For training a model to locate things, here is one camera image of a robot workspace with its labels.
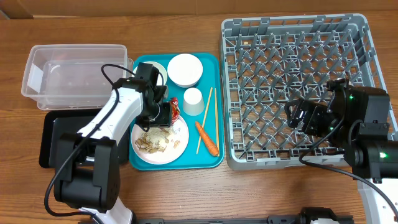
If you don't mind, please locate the red foil wrapper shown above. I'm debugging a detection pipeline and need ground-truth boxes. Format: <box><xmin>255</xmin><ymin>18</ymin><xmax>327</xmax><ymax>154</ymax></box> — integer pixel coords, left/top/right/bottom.
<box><xmin>170</xmin><ymin>97</ymin><xmax>180</xmax><ymax>124</ymax></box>

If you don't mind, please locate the white plate with food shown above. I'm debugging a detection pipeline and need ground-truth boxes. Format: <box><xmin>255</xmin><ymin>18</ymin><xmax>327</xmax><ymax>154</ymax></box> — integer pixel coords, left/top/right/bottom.
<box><xmin>131</xmin><ymin>116</ymin><xmax>189</xmax><ymax>165</ymax></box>

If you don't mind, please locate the pale green bowl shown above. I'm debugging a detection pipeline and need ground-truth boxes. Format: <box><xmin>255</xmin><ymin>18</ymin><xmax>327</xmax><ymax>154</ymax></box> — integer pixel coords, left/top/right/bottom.
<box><xmin>131</xmin><ymin>61</ymin><xmax>167</xmax><ymax>89</ymax></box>

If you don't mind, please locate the white cup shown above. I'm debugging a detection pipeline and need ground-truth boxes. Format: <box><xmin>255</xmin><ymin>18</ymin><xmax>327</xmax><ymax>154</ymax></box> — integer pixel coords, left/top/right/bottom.
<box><xmin>183</xmin><ymin>87</ymin><xmax>205</xmax><ymax>116</ymax></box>

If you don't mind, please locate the pink bowl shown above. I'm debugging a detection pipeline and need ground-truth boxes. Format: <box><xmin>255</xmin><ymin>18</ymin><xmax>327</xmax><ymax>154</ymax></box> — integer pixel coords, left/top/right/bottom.
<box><xmin>167</xmin><ymin>54</ymin><xmax>203</xmax><ymax>88</ymax></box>

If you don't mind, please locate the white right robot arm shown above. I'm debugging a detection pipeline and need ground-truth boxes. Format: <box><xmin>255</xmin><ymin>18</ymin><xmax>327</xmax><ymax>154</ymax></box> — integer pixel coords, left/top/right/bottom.
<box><xmin>284</xmin><ymin>78</ymin><xmax>397</xmax><ymax>223</ymax></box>

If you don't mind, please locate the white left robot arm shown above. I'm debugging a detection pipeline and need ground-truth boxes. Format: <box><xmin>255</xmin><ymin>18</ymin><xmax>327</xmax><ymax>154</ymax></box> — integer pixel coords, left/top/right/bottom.
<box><xmin>44</xmin><ymin>63</ymin><xmax>172</xmax><ymax>223</ymax></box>

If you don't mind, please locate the grey dishwasher rack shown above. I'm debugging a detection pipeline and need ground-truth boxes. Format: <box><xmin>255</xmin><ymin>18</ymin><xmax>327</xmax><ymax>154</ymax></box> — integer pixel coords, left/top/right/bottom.
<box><xmin>220</xmin><ymin>14</ymin><xmax>386</xmax><ymax>170</ymax></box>

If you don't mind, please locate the teal serving tray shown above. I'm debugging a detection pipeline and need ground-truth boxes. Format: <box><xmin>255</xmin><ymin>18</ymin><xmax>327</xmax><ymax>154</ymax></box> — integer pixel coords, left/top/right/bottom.
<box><xmin>129</xmin><ymin>53</ymin><xmax>224</xmax><ymax>171</ymax></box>

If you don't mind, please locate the left wooden chopstick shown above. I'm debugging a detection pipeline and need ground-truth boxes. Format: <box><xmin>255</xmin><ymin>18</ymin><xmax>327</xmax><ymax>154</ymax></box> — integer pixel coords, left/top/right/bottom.
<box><xmin>196</xmin><ymin>87</ymin><xmax>213</xmax><ymax>155</ymax></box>

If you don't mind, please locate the wooden chopstick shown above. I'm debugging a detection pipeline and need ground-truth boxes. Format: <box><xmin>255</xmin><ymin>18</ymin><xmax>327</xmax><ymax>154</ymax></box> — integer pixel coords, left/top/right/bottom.
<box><xmin>215</xmin><ymin>88</ymin><xmax>220</xmax><ymax>157</ymax></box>
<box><xmin>196</xmin><ymin>87</ymin><xmax>213</xmax><ymax>155</ymax></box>

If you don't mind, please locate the right wooden chopstick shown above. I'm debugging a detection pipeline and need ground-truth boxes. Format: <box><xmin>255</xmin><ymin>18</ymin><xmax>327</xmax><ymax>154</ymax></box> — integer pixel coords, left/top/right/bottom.
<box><xmin>215</xmin><ymin>88</ymin><xmax>220</xmax><ymax>157</ymax></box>

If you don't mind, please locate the orange carrot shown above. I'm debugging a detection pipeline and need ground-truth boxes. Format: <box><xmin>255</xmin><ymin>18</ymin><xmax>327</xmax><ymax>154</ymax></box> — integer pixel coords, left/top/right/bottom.
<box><xmin>195</xmin><ymin>121</ymin><xmax>219</xmax><ymax>156</ymax></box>

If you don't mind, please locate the black tray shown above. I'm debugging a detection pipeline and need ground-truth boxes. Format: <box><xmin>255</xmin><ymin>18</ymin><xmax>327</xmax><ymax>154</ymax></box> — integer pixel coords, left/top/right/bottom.
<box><xmin>39</xmin><ymin>108</ymin><xmax>131</xmax><ymax>169</ymax></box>

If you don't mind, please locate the clear plastic bin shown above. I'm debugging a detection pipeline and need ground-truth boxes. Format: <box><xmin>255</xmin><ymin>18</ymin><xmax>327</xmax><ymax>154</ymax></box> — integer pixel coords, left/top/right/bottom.
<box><xmin>21</xmin><ymin>44</ymin><xmax>133</xmax><ymax>110</ymax></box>

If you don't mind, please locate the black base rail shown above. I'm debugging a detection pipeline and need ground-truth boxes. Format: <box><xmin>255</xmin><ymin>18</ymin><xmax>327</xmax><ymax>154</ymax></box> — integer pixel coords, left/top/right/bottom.
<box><xmin>136</xmin><ymin>207</ymin><xmax>354</xmax><ymax>224</ymax></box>

